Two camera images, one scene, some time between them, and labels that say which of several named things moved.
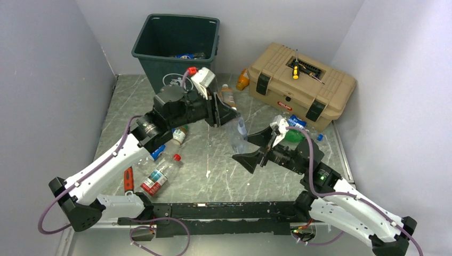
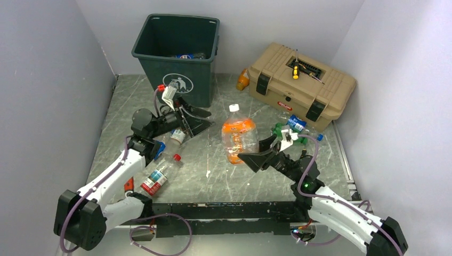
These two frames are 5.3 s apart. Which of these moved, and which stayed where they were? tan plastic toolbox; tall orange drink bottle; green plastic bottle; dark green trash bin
Moved: tall orange drink bottle; green plastic bottle
Stayed: tan plastic toolbox; dark green trash bin
